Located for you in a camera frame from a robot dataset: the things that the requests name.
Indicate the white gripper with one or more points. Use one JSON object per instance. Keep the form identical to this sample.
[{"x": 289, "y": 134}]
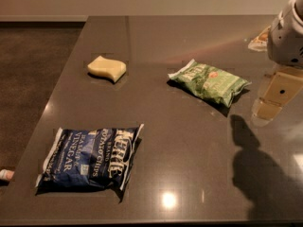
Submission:
[{"x": 286, "y": 40}]

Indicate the blue vinegar chip bag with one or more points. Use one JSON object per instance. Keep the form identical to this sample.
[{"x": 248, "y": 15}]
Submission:
[{"x": 89, "y": 159}]

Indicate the green jalapeno chip bag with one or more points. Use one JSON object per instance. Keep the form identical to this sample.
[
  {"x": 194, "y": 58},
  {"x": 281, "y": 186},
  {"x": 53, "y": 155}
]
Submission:
[{"x": 209, "y": 83}]

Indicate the yellow sponge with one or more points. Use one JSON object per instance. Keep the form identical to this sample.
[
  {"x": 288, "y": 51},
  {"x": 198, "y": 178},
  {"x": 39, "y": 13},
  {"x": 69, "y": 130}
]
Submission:
[{"x": 106, "y": 68}]

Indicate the white object at floor edge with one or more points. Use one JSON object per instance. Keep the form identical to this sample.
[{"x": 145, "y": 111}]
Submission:
[{"x": 6, "y": 175}]

